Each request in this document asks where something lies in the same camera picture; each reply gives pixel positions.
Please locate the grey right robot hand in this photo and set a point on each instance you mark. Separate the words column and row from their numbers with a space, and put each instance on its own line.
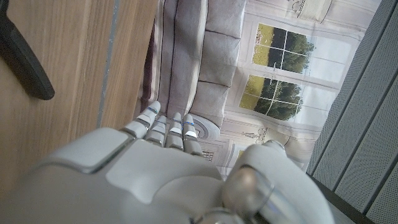
column 140, row 180

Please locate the black grip trainer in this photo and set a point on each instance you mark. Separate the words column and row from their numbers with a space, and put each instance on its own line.
column 25, row 71

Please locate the printed living room backdrop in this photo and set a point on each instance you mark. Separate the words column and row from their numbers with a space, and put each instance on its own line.
column 217, row 62

